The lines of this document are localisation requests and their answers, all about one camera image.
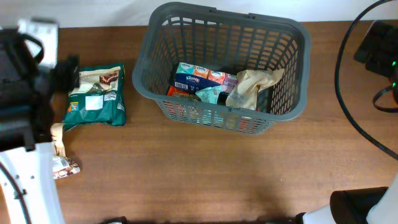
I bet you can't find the grey plastic basket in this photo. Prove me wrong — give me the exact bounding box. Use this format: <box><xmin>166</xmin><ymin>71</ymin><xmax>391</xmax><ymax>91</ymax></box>
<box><xmin>132</xmin><ymin>2</ymin><xmax>311</xmax><ymax>134</ymax></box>

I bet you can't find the white teal wipes packet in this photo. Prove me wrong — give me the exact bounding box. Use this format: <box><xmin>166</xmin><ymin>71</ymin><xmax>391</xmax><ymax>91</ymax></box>
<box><xmin>195</xmin><ymin>85</ymin><xmax>223</xmax><ymax>104</ymax></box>

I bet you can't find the green coffee bag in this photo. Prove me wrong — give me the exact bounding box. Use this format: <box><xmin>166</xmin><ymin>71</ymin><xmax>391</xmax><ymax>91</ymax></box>
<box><xmin>62</xmin><ymin>63</ymin><xmax>126</xmax><ymax>131</ymax></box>

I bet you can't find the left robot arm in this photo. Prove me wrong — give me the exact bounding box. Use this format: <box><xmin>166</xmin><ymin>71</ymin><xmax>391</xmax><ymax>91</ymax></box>
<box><xmin>1</xmin><ymin>29</ymin><xmax>80</xmax><ymax>223</ymax></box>

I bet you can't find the beige snack bag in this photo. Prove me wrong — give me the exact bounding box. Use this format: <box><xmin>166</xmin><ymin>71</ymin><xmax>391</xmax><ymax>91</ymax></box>
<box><xmin>226</xmin><ymin>68</ymin><xmax>284</xmax><ymax>110</ymax></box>
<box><xmin>50</xmin><ymin>123</ymin><xmax>80</xmax><ymax>179</ymax></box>

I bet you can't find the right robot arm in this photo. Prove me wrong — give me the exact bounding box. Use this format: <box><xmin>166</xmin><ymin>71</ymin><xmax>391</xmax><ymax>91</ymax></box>
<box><xmin>295</xmin><ymin>21</ymin><xmax>397</xmax><ymax>223</ymax></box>

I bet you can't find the orange spaghetti packet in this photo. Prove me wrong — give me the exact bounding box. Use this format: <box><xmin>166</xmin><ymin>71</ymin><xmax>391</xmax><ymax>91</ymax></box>
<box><xmin>167</xmin><ymin>85</ymin><xmax>262</xmax><ymax>131</ymax></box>

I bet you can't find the blue Kleenex tissue pack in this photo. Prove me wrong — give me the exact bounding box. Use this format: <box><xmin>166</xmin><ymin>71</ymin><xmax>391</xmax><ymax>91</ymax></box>
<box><xmin>169</xmin><ymin>62</ymin><xmax>238</xmax><ymax>94</ymax></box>

